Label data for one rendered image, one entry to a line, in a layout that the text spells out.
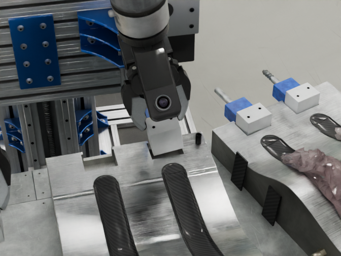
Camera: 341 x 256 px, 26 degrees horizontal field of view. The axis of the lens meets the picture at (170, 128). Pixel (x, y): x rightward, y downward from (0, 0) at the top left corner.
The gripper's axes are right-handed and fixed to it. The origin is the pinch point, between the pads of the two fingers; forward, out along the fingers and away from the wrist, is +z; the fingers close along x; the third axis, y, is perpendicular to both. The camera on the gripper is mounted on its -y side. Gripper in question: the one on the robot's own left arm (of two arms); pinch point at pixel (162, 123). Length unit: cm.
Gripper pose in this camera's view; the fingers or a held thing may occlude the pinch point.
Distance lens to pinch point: 116.2
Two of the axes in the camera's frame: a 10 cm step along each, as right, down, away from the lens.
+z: 1.0, 6.1, 7.8
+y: -2.5, -7.5, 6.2
